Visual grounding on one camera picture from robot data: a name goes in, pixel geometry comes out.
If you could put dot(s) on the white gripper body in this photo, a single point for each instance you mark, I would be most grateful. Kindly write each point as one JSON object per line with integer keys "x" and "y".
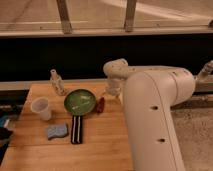
{"x": 113, "y": 86}

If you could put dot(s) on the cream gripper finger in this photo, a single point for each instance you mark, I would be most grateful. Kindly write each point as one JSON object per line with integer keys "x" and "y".
{"x": 119, "y": 98}
{"x": 105, "y": 93}

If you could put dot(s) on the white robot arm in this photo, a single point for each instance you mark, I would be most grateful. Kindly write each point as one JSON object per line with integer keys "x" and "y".
{"x": 147, "y": 94}

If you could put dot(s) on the red pepper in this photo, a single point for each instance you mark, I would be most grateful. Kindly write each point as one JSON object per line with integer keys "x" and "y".
{"x": 100, "y": 105}

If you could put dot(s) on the small glass bottle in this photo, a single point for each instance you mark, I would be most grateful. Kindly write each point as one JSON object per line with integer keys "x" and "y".
{"x": 57, "y": 83}

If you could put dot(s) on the blue sponge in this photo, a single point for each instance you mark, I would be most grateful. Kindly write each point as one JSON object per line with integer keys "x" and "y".
{"x": 56, "y": 131}

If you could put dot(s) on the clear plastic cup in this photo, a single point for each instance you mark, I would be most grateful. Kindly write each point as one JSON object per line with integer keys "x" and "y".
{"x": 41, "y": 107}

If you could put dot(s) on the grey pipe fitting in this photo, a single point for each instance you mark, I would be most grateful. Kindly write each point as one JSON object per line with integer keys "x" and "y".
{"x": 205, "y": 71}

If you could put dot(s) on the metal window post right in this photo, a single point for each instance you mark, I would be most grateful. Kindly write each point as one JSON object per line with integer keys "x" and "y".
{"x": 129, "y": 16}

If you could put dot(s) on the metal window post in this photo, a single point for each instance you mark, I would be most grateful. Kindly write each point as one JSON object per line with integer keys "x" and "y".
{"x": 129, "y": 16}
{"x": 64, "y": 16}

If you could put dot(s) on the metal window post left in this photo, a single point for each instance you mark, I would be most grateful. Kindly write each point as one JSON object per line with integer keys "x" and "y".
{"x": 64, "y": 16}

